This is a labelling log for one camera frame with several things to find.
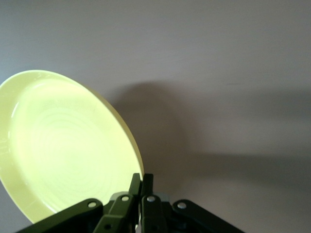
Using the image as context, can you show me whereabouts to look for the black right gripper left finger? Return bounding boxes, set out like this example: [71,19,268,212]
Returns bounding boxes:
[17,172,141,233]

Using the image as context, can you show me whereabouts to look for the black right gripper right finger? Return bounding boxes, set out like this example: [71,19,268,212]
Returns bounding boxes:
[140,173,246,233]

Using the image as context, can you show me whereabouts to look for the yellow round plate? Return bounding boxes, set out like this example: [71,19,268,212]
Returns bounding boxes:
[0,69,144,225]

